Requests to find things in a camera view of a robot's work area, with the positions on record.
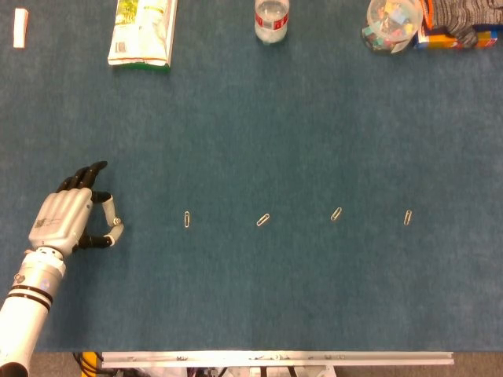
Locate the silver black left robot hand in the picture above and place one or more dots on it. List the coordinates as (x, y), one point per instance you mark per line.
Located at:
(59, 220)

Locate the paperclip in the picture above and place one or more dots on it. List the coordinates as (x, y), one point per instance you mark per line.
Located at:
(408, 218)
(336, 214)
(263, 220)
(186, 220)

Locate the clear jar of binder clips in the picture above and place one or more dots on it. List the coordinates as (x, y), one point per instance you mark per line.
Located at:
(389, 27)

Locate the green white snack bag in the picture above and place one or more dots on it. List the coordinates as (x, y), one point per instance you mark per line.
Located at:
(157, 68)

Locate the white pink paper block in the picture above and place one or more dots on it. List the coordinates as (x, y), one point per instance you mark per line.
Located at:
(20, 27)

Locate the white green tissue pack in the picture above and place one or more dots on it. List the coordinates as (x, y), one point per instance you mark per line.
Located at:
(139, 31)

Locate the red label plastic bottle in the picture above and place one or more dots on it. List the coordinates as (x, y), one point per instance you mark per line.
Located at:
(271, 23)

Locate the orange blue printed box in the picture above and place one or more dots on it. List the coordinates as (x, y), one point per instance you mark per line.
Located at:
(436, 41)

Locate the grey knit work glove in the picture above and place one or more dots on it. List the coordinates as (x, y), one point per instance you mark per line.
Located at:
(456, 15)

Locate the yellow frame part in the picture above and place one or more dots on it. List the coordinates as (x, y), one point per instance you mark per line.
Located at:
(89, 363)

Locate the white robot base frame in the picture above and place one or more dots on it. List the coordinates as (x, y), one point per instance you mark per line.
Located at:
(243, 372)

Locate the aluminium profile rail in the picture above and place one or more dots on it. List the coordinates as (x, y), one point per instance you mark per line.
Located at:
(275, 358)

